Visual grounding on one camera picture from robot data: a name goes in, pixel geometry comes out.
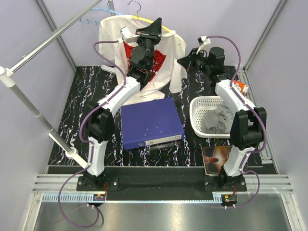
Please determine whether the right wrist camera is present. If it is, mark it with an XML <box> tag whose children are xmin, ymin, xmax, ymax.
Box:
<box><xmin>196</xmin><ymin>35</ymin><xmax>211</xmax><ymax>54</ymax></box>

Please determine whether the metal clothes rack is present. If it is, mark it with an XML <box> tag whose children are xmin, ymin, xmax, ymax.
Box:
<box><xmin>0</xmin><ymin>0</ymin><xmax>121</xmax><ymax>169</ymax></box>

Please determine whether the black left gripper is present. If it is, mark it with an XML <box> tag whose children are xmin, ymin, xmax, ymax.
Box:
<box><xmin>134</xmin><ymin>18</ymin><xmax>161</xmax><ymax>69</ymax></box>

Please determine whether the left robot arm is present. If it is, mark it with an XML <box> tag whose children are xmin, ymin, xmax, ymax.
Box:
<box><xmin>79</xmin><ymin>17</ymin><xmax>163</xmax><ymax>191</ymax></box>

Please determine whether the white t shirt red print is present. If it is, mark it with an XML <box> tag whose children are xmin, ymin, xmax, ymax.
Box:
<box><xmin>99</xmin><ymin>15</ymin><xmax>187</xmax><ymax>105</ymax></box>

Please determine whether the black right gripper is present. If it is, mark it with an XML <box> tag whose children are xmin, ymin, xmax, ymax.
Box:
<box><xmin>177</xmin><ymin>48</ymin><xmax>212</xmax><ymax>75</ymax></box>

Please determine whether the blue ring binder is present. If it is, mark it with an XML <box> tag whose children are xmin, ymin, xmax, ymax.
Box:
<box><xmin>120</xmin><ymin>98</ymin><xmax>184</xmax><ymax>150</ymax></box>

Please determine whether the yellow plastic hanger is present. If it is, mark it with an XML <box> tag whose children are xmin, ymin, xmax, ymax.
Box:
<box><xmin>127</xmin><ymin>0</ymin><xmax>176</xmax><ymax>33</ymax></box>

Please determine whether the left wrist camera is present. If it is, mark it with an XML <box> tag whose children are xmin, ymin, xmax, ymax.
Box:
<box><xmin>117</xmin><ymin>27</ymin><xmax>139</xmax><ymax>43</ymax></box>

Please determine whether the dark brown book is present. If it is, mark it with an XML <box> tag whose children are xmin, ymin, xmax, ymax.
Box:
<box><xmin>201</xmin><ymin>145</ymin><xmax>250</xmax><ymax>176</ymax></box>

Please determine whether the white plastic basket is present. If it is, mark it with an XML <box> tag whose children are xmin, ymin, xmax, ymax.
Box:
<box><xmin>189</xmin><ymin>96</ymin><xmax>231</xmax><ymax>139</ymax></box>

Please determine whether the light blue plastic hanger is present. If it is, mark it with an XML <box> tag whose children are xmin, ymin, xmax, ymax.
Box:
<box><xmin>79</xmin><ymin>7</ymin><xmax>123</xmax><ymax>26</ymax></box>

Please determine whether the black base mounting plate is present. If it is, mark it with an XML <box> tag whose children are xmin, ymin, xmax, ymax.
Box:
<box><xmin>45</xmin><ymin>166</ymin><xmax>247</xmax><ymax>202</ymax></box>

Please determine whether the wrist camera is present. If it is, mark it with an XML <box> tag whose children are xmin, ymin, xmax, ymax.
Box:
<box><xmin>117</xmin><ymin>27</ymin><xmax>139</xmax><ymax>43</ymax></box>
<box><xmin>196</xmin><ymin>35</ymin><xmax>211</xmax><ymax>54</ymax></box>

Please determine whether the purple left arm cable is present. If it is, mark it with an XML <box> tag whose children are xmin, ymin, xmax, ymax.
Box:
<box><xmin>57</xmin><ymin>39</ymin><xmax>129</xmax><ymax>228</ymax></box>

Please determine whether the grey t shirt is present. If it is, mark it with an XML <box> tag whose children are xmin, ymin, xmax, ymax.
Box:
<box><xmin>201</xmin><ymin>103</ymin><xmax>234</xmax><ymax>134</ymax></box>

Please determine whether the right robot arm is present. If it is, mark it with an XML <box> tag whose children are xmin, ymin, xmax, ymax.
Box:
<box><xmin>177</xmin><ymin>47</ymin><xmax>267</xmax><ymax>191</ymax></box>

